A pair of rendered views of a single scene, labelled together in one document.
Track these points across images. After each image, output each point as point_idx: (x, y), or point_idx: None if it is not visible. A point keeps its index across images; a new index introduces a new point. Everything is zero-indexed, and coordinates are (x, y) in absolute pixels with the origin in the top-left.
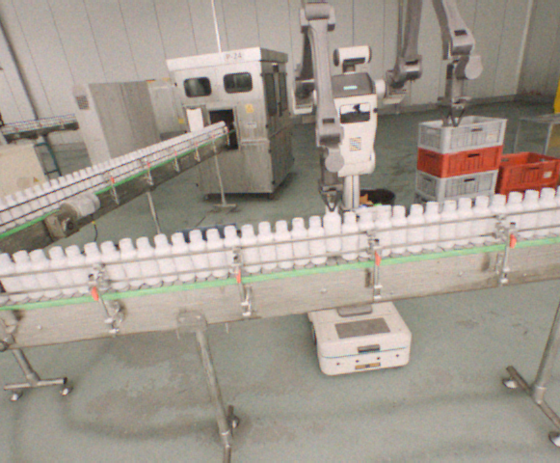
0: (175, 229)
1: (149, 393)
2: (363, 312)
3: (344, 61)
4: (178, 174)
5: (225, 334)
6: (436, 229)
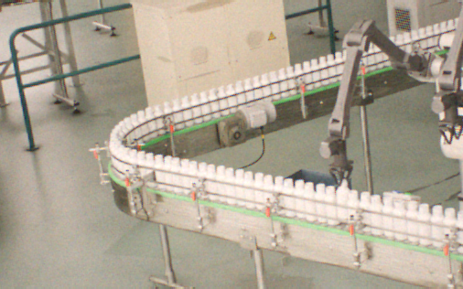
0: (433, 165)
1: None
2: None
3: (445, 48)
4: (425, 82)
5: None
6: (411, 224)
